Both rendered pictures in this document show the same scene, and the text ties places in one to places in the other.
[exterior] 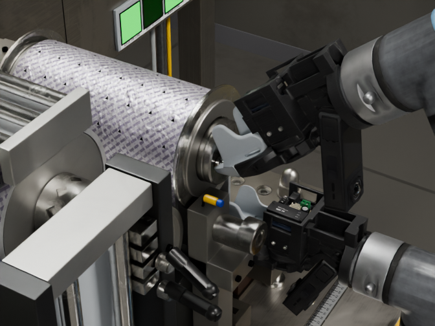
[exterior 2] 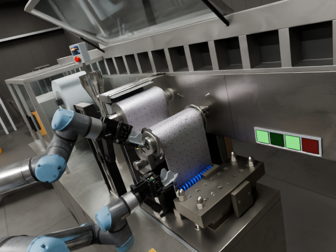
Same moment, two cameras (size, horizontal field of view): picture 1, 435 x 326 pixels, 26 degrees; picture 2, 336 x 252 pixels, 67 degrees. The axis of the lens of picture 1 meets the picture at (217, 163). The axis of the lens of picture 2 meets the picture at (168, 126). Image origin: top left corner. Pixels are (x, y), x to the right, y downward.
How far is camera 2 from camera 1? 1.60 m
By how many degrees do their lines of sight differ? 97
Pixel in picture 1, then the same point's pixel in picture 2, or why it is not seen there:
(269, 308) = (186, 224)
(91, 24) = (243, 125)
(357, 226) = (132, 186)
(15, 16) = (213, 104)
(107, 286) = not seen: hidden behind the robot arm
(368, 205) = not seen: outside the picture
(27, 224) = not seen: hidden behind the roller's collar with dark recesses
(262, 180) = (211, 199)
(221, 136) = (133, 133)
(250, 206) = (168, 177)
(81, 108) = (106, 98)
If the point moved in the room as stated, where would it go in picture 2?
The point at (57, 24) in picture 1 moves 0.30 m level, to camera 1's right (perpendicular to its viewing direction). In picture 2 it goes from (228, 115) to (216, 150)
